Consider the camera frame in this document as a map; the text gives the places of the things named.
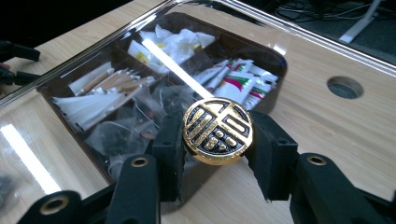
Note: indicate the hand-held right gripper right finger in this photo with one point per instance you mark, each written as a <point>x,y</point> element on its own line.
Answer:
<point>274,161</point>

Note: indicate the pile of clear-wrapped tea bags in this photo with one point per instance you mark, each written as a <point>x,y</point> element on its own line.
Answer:
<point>124,137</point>

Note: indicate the pile of red-green printed sachets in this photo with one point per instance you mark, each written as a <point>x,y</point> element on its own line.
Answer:
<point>236,87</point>

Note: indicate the bundle of white plastic sticks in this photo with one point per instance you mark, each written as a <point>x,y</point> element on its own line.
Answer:
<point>87,109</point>

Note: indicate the dark brown compartment box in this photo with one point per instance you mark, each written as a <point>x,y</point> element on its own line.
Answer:
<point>239,46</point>

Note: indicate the bundle of wrapped wooden stirrers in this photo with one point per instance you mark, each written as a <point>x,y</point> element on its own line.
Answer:
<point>115,81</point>

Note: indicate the white metal stand leg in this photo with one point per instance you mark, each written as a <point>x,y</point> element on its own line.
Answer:
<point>361,25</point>

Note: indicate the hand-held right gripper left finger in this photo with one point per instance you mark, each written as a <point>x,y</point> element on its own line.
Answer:
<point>169,155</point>

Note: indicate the pile of white napkin packets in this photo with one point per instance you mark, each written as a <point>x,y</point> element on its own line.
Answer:
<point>180,42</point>

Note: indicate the transparent lid with gold knob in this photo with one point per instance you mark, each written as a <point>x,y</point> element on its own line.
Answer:
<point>218,130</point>

